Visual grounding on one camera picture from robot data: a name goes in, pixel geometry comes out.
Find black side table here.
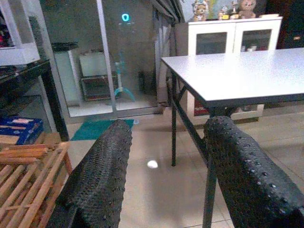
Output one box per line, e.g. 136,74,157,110
0,59,69,142

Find plush bear in patterned dress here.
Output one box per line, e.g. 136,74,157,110
191,0,209,22

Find grey curtain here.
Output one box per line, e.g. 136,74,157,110
152,0,185,105

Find wooden slatted rack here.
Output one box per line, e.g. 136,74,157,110
0,133,73,228

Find white cabinet with glass doors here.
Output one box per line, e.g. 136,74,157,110
187,16,283,125

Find teal floor mat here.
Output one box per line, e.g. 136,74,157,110
70,118,135,141

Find dark wooden cabinet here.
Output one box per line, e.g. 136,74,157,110
276,0,304,49

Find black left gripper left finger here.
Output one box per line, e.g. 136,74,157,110
46,119,133,228

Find teal standing fan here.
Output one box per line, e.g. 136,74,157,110
114,51,136,102

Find glass sliding door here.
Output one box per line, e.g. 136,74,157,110
39,0,164,119

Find white display cabinet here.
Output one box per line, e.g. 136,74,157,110
0,0,41,66

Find black folding table leg frame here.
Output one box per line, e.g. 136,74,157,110
166,68,238,228

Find blue cardboard box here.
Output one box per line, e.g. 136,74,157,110
0,116,45,145

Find small bear figurine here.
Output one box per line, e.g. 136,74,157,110
218,6,230,20

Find brown teddy bear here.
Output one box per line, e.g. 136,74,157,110
237,0,257,19

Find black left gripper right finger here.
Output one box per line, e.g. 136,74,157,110
203,115,304,228

